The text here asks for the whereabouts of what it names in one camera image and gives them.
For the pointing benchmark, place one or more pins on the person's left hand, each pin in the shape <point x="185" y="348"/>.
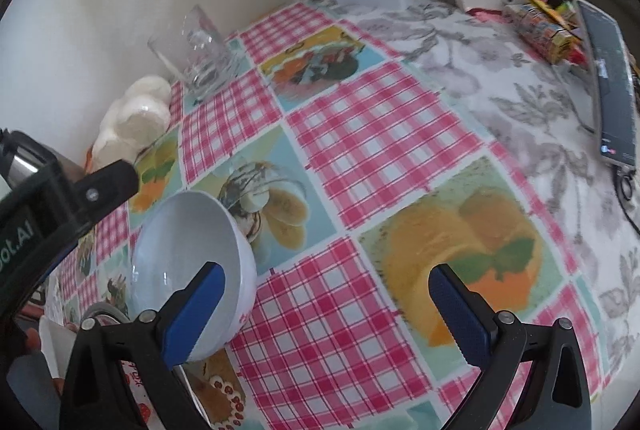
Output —
<point x="33" y="342"/>

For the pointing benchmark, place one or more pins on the smartphone on stand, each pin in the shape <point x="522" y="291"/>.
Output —
<point x="611" y="78"/>

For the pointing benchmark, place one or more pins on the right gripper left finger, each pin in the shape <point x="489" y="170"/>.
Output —
<point x="195" y="306"/>

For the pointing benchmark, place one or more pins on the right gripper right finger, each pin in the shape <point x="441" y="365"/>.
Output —
<point x="555" y="393"/>

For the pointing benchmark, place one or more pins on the white square bowl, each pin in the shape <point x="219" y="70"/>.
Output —
<point x="57" y="342"/>

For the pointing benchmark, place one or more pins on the small white round bowl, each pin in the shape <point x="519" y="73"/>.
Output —
<point x="186" y="231"/>

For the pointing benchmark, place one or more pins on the bag of white buns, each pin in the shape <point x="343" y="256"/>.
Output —
<point x="132" y="123"/>

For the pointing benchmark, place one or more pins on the clear glass mug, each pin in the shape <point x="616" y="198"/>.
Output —
<point x="195" y="53"/>

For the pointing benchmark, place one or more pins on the stainless steel thermos jug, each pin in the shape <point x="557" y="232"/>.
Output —
<point x="22" y="156"/>

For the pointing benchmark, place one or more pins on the pink checkered tablecloth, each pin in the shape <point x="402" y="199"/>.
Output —
<point x="360" y="148"/>

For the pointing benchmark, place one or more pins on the colourful snack tube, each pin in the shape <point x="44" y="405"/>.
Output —
<point x="549" y="39"/>

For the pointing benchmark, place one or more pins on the strawberry pattern bowl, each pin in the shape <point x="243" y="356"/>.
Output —
<point x="142" y="400"/>

